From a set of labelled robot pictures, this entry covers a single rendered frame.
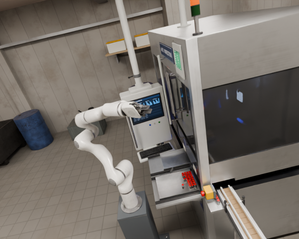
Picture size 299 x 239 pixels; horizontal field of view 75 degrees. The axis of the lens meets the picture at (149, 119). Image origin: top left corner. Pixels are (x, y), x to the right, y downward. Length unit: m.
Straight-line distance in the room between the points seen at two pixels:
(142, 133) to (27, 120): 3.43
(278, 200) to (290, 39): 1.35
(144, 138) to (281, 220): 1.61
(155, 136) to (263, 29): 1.67
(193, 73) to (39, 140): 4.73
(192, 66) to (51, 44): 4.47
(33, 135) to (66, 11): 2.93
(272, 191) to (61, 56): 4.82
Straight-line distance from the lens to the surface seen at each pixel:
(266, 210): 2.19
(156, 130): 2.44
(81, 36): 5.11
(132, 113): 1.12
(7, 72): 5.75
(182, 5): 2.24
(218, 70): 1.23
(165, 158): 2.17
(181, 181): 1.89
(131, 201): 1.75
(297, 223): 2.56
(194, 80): 1.19
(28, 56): 5.59
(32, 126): 5.34
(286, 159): 1.86
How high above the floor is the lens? 2.23
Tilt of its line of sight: 26 degrees down
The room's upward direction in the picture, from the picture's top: 13 degrees counter-clockwise
